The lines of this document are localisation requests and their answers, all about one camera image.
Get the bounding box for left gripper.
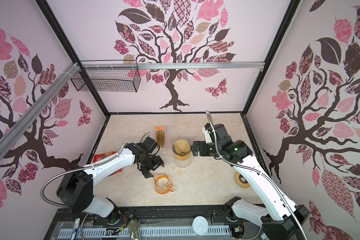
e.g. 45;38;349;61
138;153;165;179

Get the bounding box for brown paper coffee filter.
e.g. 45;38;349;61
173;139;190;155

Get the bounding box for orange glass pitcher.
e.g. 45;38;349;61
154;174;175;195

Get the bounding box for clear glass carafe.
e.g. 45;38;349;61
175;159;192;168

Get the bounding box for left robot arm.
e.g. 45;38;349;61
57;137;164;218

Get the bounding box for red snack packet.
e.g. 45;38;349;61
93;152;117;163

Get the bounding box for white marker pen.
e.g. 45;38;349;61
71;218;80;240

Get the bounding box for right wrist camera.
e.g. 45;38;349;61
202;127;213;144

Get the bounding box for back aluminium rail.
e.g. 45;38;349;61
82;62;265;70

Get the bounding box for aluminium rail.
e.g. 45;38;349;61
82;62;265;70
0;63;80;161

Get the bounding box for black wire basket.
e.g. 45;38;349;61
71;60;141;93

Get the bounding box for white cable duct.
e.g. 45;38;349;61
51;226;231;240

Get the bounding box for left aluminium rail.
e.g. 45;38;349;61
0;63;80;161

